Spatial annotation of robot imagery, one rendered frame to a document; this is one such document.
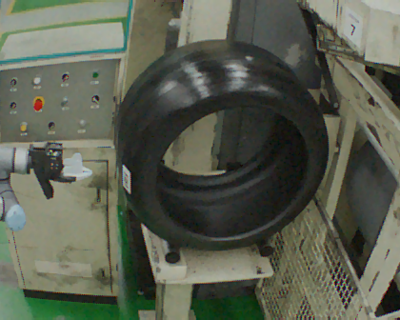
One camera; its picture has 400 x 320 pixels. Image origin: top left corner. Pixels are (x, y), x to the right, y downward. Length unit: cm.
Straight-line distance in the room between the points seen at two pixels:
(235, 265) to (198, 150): 39
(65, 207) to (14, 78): 61
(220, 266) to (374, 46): 95
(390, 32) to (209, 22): 72
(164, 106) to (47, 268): 131
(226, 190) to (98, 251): 76
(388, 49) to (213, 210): 93
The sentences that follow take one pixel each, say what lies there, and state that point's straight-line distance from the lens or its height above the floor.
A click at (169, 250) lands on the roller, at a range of 167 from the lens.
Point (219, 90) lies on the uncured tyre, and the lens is 140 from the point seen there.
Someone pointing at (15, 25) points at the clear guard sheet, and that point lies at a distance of 196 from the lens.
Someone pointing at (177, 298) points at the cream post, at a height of 32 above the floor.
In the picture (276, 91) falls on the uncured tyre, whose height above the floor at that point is 142.
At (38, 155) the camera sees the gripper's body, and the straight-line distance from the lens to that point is 155.
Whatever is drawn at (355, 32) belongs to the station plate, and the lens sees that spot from 123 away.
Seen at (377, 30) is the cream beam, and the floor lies 173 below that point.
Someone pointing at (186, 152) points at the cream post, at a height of 102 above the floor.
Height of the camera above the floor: 201
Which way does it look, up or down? 32 degrees down
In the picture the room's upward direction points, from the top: 7 degrees clockwise
